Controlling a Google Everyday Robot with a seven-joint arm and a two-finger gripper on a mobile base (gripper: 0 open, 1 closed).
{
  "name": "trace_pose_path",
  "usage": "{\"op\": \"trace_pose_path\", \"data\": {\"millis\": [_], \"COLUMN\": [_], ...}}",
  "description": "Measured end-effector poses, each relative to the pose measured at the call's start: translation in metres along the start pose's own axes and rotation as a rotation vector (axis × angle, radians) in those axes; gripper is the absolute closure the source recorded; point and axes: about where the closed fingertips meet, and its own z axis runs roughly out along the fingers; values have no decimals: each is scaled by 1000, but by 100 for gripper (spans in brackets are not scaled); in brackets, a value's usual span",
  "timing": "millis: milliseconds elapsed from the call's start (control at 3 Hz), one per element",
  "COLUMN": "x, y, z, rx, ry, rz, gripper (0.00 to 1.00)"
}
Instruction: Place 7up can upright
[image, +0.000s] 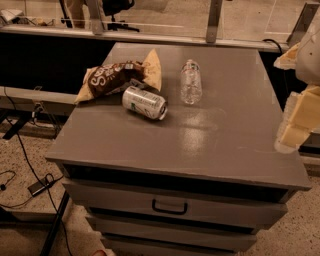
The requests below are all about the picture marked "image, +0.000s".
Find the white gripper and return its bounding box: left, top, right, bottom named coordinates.
left=273, top=27, right=320, bottom=150

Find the silver 7up soda can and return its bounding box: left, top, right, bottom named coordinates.
left=122, top=86, right=167, bottom=120

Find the clear plastic water bottle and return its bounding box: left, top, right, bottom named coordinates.
left=180, top=59, right=202, bottom=105

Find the grey drawer cabinet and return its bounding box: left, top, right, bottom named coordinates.
left=47, top=45, right=311, bottom=256

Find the brown chip bag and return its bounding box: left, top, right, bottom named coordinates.
left=74, top=49, right=162, bottom=104

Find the black office chair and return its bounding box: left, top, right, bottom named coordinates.
left=102, top=0, right=139, bottom=32

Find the black tripod leg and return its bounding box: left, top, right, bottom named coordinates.
left=40, top=192, right=69, bottom=256

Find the black power adapter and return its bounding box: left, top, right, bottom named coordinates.
left=28, top=180, right=49, bottom=197

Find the black cable behind cabinet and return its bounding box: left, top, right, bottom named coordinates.
left=261, top=38, right=284, bottom=55

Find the black drawer handle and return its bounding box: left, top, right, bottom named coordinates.
left=151, top=199, right=188, bottom=215

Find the metal rail frame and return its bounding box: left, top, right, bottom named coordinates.
left=0, top=0, right=319, bottom=51

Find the black floor cable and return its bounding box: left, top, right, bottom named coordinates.
left=0, top=87, right=74, bottom=256

